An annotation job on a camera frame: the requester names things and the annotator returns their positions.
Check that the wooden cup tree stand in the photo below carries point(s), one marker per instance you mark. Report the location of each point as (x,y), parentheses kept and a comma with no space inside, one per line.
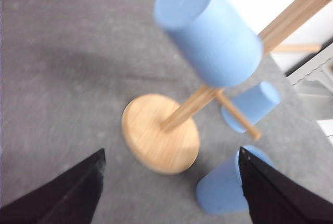
(162,135)

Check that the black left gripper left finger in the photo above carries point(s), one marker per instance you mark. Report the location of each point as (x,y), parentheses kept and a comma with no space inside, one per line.
(69,198)

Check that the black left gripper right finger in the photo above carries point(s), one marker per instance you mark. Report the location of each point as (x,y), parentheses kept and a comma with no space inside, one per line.
(274,197)

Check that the blue ribbed cup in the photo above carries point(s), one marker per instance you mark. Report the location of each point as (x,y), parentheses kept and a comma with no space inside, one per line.
(254,102)
(220,190)
(225,49)

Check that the grey metal frame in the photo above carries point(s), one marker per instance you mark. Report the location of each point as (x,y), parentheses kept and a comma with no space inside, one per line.
(314,78)

